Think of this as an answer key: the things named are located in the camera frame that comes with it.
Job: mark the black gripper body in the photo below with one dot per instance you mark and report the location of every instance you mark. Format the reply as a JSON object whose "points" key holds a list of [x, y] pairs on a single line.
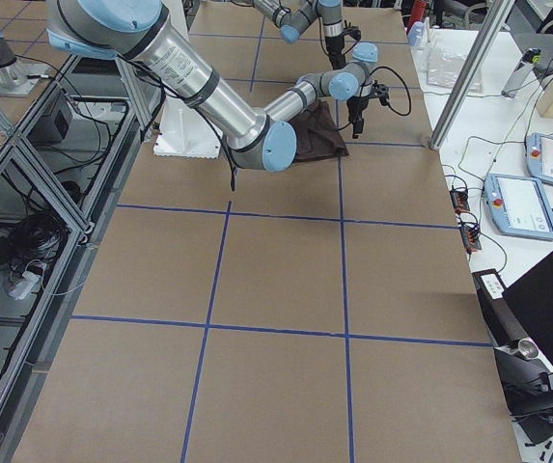
{"points": [[356, 105], [335, 48]]}

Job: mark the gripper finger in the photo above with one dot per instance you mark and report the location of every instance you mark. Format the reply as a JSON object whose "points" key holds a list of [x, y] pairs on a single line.
{"points": [[356, 106]]}

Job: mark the brown t-shirt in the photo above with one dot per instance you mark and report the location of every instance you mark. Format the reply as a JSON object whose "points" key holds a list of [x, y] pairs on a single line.
{"points": [[317, 137]]}

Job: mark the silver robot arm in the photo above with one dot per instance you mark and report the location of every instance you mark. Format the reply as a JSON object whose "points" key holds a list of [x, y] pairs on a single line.
{"points": [[293, 24], [142, 33]]}

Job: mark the clear plastic bag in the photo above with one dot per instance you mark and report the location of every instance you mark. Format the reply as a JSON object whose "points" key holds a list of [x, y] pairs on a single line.
{"points": [[444, 67]]}

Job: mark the red cylinder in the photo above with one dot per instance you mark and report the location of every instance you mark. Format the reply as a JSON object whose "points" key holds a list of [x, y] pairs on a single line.
{"points": [[417, 11]]}

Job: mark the orange black circuit board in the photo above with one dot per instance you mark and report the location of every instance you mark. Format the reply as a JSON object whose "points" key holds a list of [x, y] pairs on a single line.
{"points": [[459, 199]]}

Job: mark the near blue teach pendant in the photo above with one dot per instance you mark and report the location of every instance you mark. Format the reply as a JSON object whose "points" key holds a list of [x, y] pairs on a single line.
{"points": [[519, 207]]}

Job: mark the brown paper table cover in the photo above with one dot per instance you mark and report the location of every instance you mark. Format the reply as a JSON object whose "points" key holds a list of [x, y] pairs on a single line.
{"points": [[321, 314]]}

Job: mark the aluminium frame post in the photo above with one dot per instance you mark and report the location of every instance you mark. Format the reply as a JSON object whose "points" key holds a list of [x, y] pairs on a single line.
{"points": [[496, 16]]}

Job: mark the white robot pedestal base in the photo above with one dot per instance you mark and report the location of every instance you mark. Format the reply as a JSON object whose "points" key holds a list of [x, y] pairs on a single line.
{"points": [[183, 132]]}

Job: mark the aluminium frame rail structure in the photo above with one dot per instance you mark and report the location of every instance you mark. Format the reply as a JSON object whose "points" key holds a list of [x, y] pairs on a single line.
{"points": [[63, 162]]}

